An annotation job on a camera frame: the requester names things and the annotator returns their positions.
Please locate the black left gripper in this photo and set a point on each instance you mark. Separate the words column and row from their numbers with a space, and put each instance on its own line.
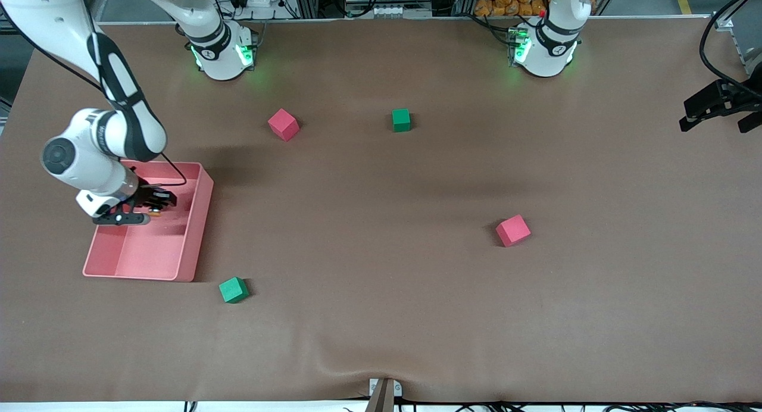
column 727, row 94

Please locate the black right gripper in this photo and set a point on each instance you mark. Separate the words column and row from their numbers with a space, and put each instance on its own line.
column 144, row 196

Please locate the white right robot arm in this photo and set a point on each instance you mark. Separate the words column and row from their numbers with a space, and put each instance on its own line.
column 83, row 156

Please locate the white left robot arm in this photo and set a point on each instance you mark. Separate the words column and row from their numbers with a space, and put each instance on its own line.
column 550, row 49

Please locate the pink plastic bin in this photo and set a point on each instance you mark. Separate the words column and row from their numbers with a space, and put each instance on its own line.
column 155, row 251

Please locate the green foam cube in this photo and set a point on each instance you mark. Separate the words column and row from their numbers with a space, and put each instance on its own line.
column 401, row 120
column 233, row 290

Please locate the pink foam cube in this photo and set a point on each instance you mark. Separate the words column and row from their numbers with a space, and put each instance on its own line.
column 283, row 124
column 513, row 230

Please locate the brown table mat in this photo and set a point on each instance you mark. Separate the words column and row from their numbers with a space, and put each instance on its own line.
column 357, row 317

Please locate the orange snack packs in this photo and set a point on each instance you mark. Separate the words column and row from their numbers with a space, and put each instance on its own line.
column 506, row 1

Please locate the white connector strip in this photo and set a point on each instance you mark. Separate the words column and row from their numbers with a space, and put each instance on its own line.
column 387, row 11

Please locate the aluminium frame profile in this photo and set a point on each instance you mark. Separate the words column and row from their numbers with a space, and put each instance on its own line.
column 89, row 7
column 308, row 1
column 744, row 40

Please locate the metal clamp bracket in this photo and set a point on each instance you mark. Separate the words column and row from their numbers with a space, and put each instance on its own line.
column 384, row 394

